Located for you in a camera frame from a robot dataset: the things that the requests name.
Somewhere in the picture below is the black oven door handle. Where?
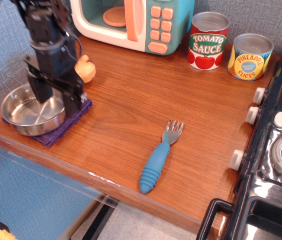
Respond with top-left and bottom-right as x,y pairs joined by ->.
196,198 -> 234,240

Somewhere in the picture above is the white round stove button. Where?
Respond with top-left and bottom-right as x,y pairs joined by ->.
273,111 -> 282,128

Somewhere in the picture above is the orange toy chicken piece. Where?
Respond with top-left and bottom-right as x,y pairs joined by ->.
74,54 -> 96,84

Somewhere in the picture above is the white stove knob top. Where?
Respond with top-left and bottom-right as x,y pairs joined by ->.
253,87 -> 266,105

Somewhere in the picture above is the white stove knob bottom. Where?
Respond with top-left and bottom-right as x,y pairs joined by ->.
230,149 -> 244,171

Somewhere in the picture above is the blue handled fork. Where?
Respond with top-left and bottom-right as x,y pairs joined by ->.
139,119 -> 184,194

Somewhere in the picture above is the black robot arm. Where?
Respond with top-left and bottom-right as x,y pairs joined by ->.
0,0 -> 87,118

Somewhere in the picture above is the toy microwave teal and white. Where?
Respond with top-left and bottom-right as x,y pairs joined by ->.
70,0 -> 195,56

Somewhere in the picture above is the white stove knob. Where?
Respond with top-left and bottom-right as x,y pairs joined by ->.
230,149 -> 244,171
246,106 -> 259,125
253,87 -> 266,105

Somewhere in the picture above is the stainless steel pan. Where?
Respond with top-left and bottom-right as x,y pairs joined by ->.
0,71 -> 65,137

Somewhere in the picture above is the tomato sauce can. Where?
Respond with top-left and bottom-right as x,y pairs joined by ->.
188,11 -> 230,70

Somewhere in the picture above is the orange object bottom left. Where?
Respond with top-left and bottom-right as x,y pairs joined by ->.
0,230 -> 16,240

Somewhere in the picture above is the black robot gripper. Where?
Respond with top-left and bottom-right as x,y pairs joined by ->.
24,37 -> 87,118

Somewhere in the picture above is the black toy stove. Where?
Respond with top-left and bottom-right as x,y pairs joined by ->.
196,42 -> 282,240

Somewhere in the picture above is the purple folded cloth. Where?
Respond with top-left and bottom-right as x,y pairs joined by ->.
0,97 -> 93,147

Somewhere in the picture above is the pineapple slices can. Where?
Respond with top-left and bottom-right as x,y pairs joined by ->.
228,33 -> 274,81

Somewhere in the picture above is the white stove knob middle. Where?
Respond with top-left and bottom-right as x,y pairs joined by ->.
246,106 -> 259,125

